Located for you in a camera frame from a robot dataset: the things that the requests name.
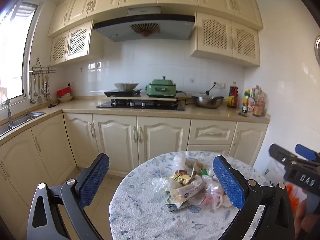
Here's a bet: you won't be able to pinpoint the amber oil bottle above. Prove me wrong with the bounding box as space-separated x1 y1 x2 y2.
252 85 265 117

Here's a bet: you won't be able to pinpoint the window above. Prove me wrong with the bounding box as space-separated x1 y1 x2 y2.
0 1 39 105

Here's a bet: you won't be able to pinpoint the pink white plastic bag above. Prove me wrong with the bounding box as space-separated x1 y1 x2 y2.
204 175 233 210

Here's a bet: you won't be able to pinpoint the hanging metal skimmer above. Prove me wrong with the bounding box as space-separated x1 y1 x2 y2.
45 75 52 102

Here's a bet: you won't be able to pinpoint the metal utensil rail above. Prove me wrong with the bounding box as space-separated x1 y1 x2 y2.
29 58 56 74

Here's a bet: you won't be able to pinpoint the clear bottle red label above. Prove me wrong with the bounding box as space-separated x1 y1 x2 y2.
248 88 256 115

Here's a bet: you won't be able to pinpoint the steel faucet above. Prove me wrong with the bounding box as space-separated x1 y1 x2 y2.
6 99 13 124

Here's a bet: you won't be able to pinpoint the clear plastic bag blue label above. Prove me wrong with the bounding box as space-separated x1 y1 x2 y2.
165 177 208 209

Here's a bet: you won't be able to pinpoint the white printed rice sack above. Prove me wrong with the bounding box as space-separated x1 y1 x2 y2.
262 159 287 187

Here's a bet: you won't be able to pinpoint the beige kitchen countertop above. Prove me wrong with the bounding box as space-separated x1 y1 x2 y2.
0 97 271 145

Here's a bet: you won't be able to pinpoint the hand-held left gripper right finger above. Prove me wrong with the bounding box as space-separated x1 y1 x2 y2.
212 155 295 240

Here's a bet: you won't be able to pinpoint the steel sink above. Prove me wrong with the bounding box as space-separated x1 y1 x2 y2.
0 111 47 135

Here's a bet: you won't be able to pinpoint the cream lattice door cabinet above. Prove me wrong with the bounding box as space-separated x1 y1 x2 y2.
50 20 104 67
189 12 261 67

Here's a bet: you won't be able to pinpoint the cream base cabinets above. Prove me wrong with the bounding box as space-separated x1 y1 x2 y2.
0 112 269 220

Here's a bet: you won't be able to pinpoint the round marble table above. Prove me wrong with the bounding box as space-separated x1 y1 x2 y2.
109 150 273 240

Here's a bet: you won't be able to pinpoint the dark soy sauce bottle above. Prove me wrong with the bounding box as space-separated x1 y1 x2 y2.
227 82 238 109

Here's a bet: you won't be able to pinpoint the orange plastic bag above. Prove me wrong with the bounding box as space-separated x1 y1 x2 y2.
286 184 300 210

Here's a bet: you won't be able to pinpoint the hanging metal ladle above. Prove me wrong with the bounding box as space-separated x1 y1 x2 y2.
29 74 37 105

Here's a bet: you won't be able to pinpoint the black glass gas stove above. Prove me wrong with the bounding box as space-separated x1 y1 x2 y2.
96 99 186 111

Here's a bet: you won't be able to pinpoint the steel wok yellow handle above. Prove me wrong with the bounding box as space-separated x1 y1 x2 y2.
191 93 233 109

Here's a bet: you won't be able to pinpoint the green electric cooker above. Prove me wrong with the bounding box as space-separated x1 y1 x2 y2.
146 76 178 98

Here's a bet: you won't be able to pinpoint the grey range hood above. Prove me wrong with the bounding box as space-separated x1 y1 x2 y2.
92 6 195 42

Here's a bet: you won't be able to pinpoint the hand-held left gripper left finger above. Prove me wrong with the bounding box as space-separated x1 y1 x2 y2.
27 153 110 240

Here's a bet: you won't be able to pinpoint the yellow cap green bottle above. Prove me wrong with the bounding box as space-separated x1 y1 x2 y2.
242 89 251 114

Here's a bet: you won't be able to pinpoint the person's right hand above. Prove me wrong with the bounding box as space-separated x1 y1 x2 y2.
294 200 311 240

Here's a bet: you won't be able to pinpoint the black power cable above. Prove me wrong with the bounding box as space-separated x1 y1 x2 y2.
176 84 217 105

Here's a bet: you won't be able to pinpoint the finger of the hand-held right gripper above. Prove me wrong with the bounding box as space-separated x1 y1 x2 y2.
269 144 300 167
295 144 320 162

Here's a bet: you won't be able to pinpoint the gold foil wrapper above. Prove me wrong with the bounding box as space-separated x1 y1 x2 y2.
170 170 198 186

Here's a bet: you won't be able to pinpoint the grey metal wok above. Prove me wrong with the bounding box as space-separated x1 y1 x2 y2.
114 82 140 92

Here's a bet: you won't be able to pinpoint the red plastic container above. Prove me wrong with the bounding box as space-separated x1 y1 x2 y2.
56 88 72 98

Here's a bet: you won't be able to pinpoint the hanging metal spatula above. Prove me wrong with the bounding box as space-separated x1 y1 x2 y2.
37 74 43 103

